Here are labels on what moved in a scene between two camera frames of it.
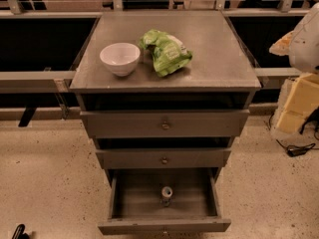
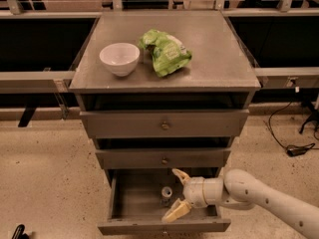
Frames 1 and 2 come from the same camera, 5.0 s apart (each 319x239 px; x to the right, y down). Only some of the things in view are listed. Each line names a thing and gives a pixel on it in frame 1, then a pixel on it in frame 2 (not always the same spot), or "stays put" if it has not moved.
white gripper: (306, 47) to (195, 191)
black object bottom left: (19, 232) stays put
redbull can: (166, 192) stays put
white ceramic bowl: (121, 58) stays put
